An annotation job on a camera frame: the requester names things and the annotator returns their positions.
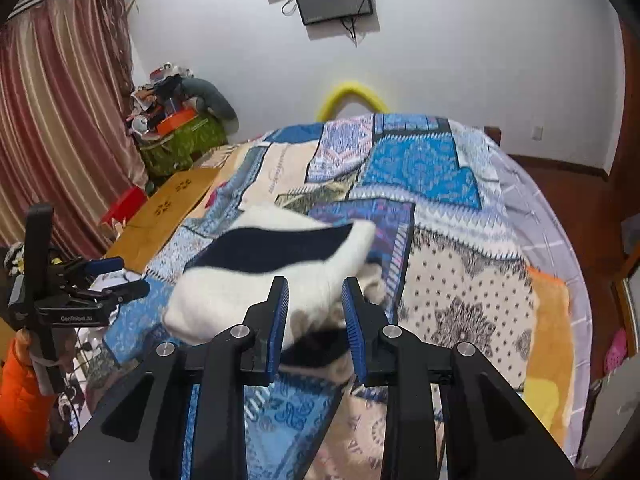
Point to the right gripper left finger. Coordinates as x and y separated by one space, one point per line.
183 403

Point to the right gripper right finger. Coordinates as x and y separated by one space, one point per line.
489 431

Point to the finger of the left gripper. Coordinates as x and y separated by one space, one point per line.
103 266
113 296

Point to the black and white striped sweater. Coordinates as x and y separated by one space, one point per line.
236 271

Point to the orange sleeve forearm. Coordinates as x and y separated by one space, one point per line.
25 411

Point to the wooden lap desk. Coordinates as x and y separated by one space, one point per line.
155 222

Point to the red box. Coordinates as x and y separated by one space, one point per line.
125 207

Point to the orange yellow fleece blanket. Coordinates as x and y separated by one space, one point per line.
550 377

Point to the striped red curtain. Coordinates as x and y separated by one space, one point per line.
65 94

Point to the green fabric storage bin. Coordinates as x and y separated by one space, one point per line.
178 150

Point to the pink slipper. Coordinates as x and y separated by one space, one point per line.
617 352

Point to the orange box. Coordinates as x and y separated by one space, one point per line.
175 121

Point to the grey checked bed sheet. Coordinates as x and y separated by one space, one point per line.
547 248

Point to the yellow foam tube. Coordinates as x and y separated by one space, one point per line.
347 92

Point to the wall power socket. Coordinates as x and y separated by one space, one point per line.
537 133

